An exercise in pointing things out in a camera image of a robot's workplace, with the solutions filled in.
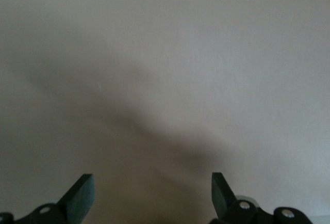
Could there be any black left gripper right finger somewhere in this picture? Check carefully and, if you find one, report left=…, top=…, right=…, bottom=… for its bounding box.
left=210, top=172, right=313, bottom=224

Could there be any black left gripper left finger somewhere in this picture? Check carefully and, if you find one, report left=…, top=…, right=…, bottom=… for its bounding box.
left=0, top=173, right=95, bottom=224

